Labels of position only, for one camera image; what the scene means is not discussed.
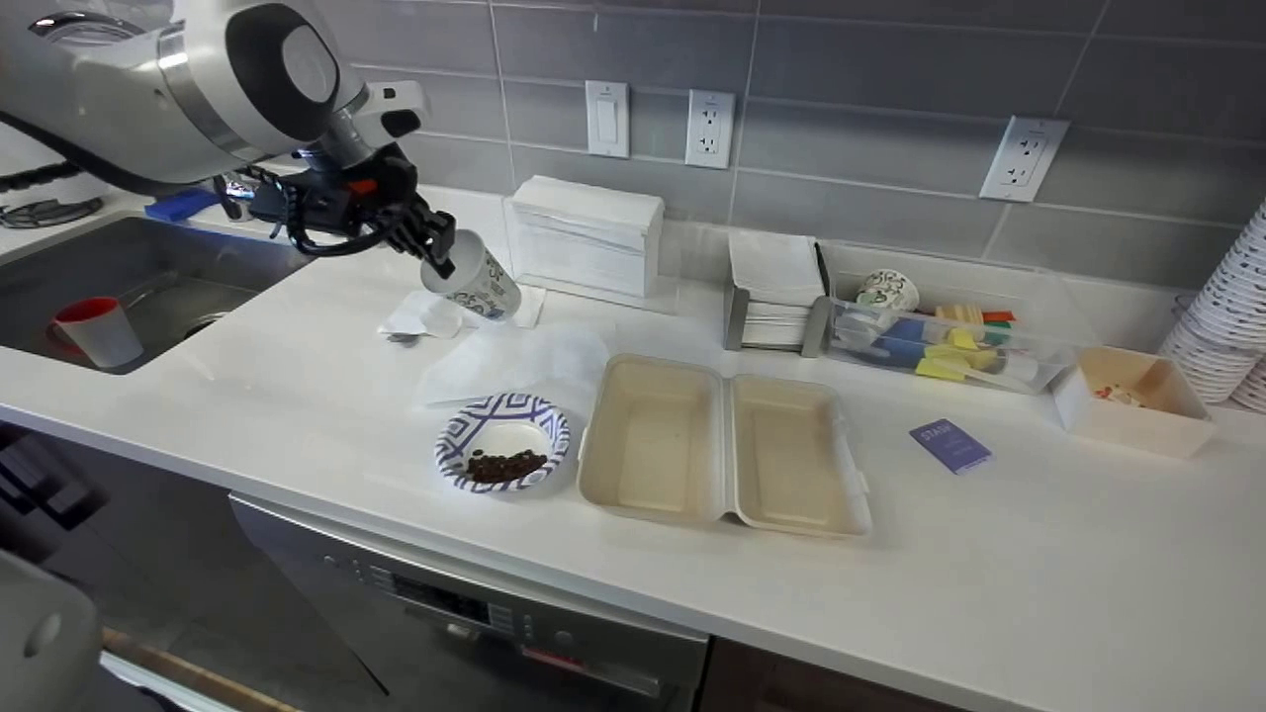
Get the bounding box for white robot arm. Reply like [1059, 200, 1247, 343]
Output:
[0, 0, 455, 277]

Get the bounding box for steel napkin holder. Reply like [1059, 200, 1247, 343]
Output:
[724, 230, 833, 357]

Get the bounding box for white outlet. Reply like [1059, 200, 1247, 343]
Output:
[983, 114, 1069, 204]
[686, 93, 738, 169]

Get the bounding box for blue sponge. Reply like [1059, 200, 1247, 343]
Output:
[143, 189, 217, 222]

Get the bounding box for patterned paper cup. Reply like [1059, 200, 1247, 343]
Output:
[419, 230, 521, 320]

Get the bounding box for clear condiment tray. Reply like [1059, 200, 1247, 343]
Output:
[829, 271, 1074, 392]

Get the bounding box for blue patterned paper bowl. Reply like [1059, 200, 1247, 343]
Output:
[434, 392, 579, 498]

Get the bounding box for beige foam takeout container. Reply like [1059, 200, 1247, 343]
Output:
[579, 357, 875, 537]

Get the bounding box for brown food contents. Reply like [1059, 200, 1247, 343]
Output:
[463, 453, 545, 484]

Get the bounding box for white napkin dispenser box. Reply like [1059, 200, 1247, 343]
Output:
[510, 175, 666, 303]

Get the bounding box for red rimmed cup in sink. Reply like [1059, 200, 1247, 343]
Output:
[52, 299, 143, 367]

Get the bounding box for white outlet right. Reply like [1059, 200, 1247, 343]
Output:
[983, 114, 1069, 204]

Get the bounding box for stack of paper cups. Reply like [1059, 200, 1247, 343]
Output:
[1161, 204, 1266, 404]

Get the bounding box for white light switch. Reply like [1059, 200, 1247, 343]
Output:
[587, 78, 630, 158]

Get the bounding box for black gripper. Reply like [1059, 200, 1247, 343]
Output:
[309, 142, 455, 277]

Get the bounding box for white outlet left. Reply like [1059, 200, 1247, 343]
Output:
[686, 93, 738, 169]

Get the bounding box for small beige cardboard box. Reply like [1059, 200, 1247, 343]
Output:
[1052, 349, 1215, 459]

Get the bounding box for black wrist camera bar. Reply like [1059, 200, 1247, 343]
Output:
[214, 165, 341, 233]

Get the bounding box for stainless dishwasher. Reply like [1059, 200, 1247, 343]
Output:
[234, 498, 709, 712]

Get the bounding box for steel sink basin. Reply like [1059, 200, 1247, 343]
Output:
[0, 219, 305, 371]

